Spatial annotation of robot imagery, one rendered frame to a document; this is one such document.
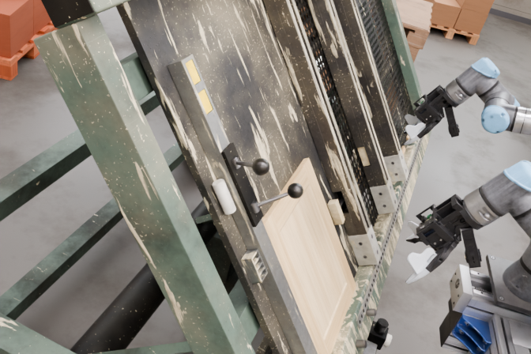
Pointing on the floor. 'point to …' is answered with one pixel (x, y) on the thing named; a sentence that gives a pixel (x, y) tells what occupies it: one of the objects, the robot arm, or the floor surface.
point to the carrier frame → (19, 293)
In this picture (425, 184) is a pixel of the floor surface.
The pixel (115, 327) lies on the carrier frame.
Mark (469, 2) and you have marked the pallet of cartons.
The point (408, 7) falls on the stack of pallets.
